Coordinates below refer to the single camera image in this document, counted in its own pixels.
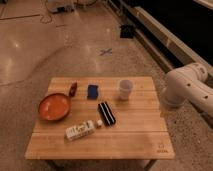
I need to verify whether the orange frying pan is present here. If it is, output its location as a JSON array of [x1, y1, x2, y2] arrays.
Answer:
[[38, 82, 77, 121]]

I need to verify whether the white rectangular box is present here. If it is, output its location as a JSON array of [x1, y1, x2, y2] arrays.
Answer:
[[65, 120, 95, 140]]

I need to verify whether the grey wall rail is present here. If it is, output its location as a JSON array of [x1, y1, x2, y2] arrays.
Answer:
[[105, 0, 213, 77]]

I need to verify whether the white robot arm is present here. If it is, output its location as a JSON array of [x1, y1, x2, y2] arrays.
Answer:
[[162, 63, 213, 117]]

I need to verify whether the wooden folding table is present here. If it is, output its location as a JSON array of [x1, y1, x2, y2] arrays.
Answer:
[[25, 77, 175, 160]]

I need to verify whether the black box on floor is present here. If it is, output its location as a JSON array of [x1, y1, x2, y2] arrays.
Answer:
[[120, 25, 134, 38]]

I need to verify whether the white equipment on floor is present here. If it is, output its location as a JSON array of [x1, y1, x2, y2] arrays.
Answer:
[[45, 0, 75, 13]]

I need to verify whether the small white cube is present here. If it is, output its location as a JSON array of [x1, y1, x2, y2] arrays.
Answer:
[[97, 120, 103, 127]]

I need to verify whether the black striped box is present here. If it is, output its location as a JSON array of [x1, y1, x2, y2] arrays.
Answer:
[[98, 102, 116, 126]]

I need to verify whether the blue sponge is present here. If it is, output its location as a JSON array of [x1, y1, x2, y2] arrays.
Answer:
[[87, 85, 98, 99]]

